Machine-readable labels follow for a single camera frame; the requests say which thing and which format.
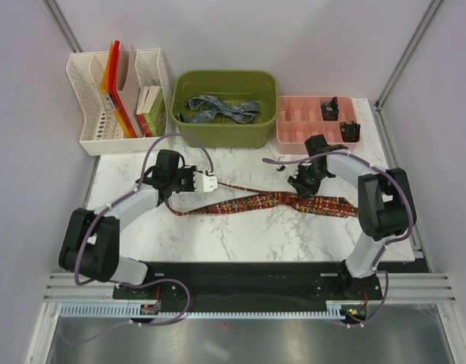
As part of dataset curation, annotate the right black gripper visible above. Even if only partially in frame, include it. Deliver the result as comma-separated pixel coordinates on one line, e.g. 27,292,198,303
287,165,329,201

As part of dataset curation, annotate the red patterned tie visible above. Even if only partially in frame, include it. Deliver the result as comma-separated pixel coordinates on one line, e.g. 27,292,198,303
165,182,359,218

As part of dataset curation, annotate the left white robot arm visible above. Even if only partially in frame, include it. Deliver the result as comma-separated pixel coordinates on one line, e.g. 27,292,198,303
58,149,198,298

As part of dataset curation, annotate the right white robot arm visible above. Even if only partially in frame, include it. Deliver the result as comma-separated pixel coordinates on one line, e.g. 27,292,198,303
289,134,416,299

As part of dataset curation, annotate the pink divided organizer tray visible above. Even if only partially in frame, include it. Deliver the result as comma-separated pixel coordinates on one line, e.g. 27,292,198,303
276,96,362,155

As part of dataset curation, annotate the rolled dark tie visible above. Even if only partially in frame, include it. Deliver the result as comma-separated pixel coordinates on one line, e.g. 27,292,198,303
321,96,339,121
339,121,361,143

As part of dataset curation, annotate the green treehouse book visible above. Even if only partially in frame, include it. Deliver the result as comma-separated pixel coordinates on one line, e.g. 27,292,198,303
149,87,167,137

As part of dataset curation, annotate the blue patterned tie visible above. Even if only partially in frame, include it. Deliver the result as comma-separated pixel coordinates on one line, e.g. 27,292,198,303
177,94,261,124

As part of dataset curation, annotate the olive green plastic bin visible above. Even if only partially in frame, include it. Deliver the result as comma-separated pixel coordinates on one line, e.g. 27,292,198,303
170,70,279,149

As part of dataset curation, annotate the red white book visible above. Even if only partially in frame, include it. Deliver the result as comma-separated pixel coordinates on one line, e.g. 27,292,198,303
136,86,161,137

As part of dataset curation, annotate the white plastic file rack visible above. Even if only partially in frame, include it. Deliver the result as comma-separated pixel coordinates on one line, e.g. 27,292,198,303
66,49,172,156

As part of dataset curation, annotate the beige folder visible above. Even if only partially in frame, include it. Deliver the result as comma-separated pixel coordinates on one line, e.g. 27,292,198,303
117,44,143,137

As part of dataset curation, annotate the orange red folder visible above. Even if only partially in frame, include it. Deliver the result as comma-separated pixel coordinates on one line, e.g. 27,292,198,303
100,40,137,139

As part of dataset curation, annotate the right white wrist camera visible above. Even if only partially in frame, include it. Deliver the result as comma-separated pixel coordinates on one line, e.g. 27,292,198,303
276,161,302,180

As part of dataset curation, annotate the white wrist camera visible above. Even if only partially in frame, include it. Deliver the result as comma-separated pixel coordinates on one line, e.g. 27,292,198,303
193,171,218,193
276,161,302,180

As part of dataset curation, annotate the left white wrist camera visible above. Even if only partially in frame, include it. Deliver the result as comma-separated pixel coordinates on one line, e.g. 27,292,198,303
193,171,218,193

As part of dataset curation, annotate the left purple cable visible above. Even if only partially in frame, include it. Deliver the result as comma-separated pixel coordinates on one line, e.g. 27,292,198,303
73,132,215,287

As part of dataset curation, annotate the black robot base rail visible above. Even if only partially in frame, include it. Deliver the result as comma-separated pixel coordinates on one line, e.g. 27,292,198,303
113,262,383,312

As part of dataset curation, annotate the white slotted cable duct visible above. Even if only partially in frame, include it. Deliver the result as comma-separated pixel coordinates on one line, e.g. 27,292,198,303
59,303,359,320

